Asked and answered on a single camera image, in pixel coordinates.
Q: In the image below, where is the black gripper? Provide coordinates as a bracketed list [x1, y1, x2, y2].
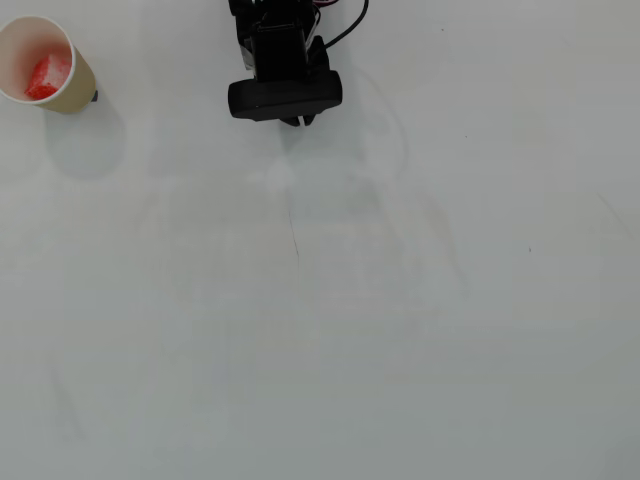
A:
[239, 19, 331, 128]

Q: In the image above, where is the red foam cube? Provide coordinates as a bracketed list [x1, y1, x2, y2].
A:
[24, 54, 72, 101]

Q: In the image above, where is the beige paper cup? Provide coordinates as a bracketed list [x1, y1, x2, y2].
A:
[0, 14, 97, 115]

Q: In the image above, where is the black wrist webcam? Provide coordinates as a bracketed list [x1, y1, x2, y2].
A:
[227, 69, 344, 122]

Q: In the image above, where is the black cable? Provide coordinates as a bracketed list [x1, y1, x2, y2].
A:
[322, 0, 371, 50]

